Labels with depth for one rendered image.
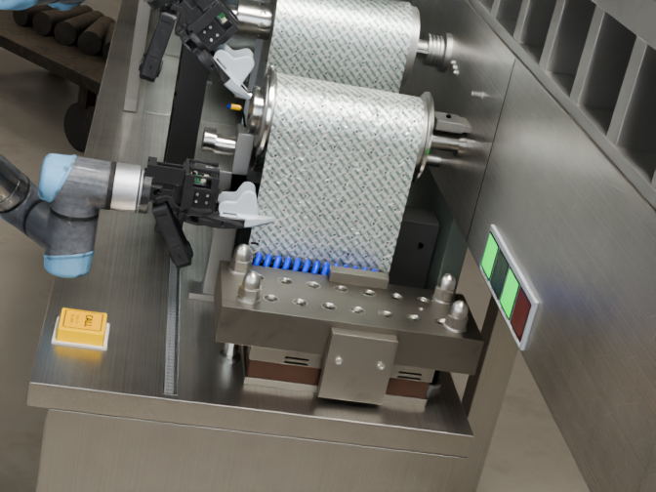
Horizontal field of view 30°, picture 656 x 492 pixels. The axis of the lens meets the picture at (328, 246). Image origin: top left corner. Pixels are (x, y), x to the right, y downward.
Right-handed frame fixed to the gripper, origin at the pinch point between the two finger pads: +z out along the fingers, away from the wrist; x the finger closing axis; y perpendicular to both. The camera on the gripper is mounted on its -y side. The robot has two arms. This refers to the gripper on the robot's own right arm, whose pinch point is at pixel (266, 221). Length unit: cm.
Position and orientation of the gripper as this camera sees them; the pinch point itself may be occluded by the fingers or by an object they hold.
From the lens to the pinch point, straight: 194.9
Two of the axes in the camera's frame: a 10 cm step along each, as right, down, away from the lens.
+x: -1.0, -4.1, 9.1
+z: 9.8, 1.4, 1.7
